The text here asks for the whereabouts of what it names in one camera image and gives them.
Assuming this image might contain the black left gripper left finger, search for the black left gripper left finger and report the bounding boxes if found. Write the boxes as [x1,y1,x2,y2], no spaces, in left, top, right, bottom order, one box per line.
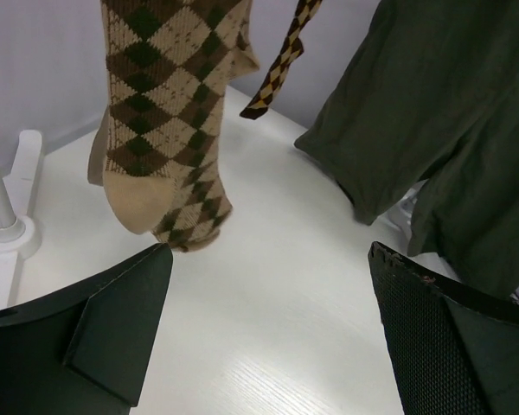
[0,244,173,414]

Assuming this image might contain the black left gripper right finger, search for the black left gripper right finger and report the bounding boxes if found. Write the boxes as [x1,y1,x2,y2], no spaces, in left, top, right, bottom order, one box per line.
[368,242,519,414]

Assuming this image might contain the white drying rack stand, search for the white drying rack stand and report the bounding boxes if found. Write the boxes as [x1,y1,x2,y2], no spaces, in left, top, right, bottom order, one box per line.
[0,130,43,310]

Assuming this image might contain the beige brown argyle sock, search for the beige brown argyle sock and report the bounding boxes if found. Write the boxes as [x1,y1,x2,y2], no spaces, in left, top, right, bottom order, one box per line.
[87,1,259,252]

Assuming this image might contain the orange brown argyle sock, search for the orange brown argyle sock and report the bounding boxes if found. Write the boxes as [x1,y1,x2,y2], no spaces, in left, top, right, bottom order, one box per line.
[240,0,323,120]

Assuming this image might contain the dark green drawstring shorts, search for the dark green drawstring shorts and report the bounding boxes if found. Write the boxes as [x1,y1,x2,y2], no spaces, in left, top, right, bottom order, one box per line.
[295,1,519,297]

